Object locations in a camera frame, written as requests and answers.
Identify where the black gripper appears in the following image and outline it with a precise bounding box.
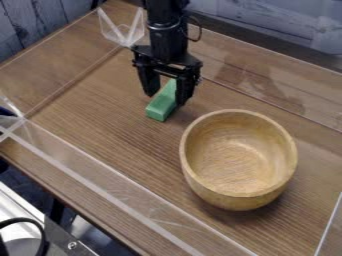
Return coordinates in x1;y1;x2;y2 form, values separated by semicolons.
131;21;203;106

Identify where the green rectangular block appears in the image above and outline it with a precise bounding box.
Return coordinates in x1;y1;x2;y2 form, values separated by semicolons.
145;79;176;122

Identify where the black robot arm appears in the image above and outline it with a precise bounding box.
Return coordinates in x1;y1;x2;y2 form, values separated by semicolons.
131;0;203;106

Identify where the brown wooden bowl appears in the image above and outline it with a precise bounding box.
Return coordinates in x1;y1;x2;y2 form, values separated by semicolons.
179;109;298;211

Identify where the clear acrylic front barrier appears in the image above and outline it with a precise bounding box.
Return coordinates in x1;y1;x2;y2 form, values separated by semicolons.
0;96;256;256

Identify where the black table leg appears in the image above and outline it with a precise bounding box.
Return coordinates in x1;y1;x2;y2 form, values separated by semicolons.
49;199;65;224

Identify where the clear acrylic corner bracket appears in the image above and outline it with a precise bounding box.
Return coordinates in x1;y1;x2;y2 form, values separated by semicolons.
96;7;145;48

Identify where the metal bracket with screw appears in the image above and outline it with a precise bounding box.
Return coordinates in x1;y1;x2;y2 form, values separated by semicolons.
44;218;99;256

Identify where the black cable loop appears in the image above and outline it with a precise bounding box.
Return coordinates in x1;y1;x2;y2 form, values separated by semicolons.
0;217;51;256

